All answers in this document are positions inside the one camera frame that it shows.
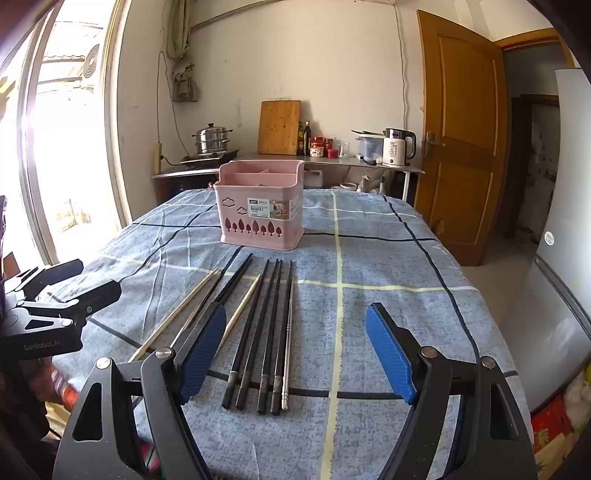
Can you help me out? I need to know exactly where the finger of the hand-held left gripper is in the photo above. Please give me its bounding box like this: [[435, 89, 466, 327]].
[[16, 279, 123, 325], [16, 258, 85, 302]]

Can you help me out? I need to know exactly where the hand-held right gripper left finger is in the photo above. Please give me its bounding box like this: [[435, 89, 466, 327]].
[[53, 301, 228, 480]]

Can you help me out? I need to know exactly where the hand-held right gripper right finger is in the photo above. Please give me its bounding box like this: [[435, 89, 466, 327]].
[[365, 302, 540, 480]]

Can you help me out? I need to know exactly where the black chopstick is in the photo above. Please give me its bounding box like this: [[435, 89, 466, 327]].
[[222, 258, 271, 411], [235, 258, 280, 411], [213, 252, 254, 306], [257, 260, 284, 414], [270, 260, 294, 415]]

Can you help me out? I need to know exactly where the light wooden chopstick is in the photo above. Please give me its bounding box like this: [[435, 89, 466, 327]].
[[218, 274, 262, 349], [128, 268, 219, 363]]

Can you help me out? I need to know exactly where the pink plastic utensil basket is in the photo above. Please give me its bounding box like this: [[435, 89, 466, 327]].
[[213, 159, 306, 251]]

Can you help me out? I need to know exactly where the blue plaid tablecloth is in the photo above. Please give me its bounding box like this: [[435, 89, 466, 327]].
[[44, 188, 536, 480]]

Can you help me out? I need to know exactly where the low steel shelf rack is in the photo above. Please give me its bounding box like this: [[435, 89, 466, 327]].
[[151, 165, 221, 205]]

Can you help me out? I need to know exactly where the black induction cooker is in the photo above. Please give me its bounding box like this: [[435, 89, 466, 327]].
[[179, 148, 241, 166]]

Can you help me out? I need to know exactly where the red printed blanket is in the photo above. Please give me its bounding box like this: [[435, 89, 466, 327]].
[[531, 364, 591, 472]]

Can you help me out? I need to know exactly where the steel steamer pot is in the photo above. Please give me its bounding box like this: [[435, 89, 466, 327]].
[[191, 122, 233, 155]]

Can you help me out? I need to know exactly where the steel kitchen table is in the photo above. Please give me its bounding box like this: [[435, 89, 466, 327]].
[[233, 152, 426, 204]]

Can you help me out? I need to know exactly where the white electric kettle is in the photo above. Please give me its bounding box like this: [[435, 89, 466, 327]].
[[381, 128, 417, 168]]

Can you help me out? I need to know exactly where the grey lidded plastic container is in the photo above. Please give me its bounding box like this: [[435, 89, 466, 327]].
[[352, 129, 386, 161]]

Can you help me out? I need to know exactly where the grey refrigerator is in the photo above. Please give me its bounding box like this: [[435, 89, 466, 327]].
[[501, 68, 591, 414]]

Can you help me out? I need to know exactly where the outdoor fan unit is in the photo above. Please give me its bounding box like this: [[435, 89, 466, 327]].
[[81, 44, 105, 90]]

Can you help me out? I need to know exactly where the wooden door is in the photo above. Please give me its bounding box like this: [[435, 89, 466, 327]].
[[413, 9, 509, 267]]

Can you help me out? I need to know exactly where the bamboo cutting board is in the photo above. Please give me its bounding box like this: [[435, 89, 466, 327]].
[[257, 100, 302, 156]]

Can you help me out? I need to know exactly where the hanging olive cloth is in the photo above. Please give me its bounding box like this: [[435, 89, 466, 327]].
[[163, 0, 201, 103]]

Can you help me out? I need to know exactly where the dark wall cable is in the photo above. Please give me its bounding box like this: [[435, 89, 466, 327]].
[[158, 50, 183, 160]]

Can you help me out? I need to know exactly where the metal door handle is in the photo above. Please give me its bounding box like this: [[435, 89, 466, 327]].
[[421, 131, 446, 160]]

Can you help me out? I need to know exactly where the white wall cable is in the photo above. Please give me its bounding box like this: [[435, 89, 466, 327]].
[[398, 0, 411, 127]]

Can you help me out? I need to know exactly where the wooden door frame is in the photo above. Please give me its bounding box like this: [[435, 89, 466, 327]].
[[496, 28, 578, 70]]

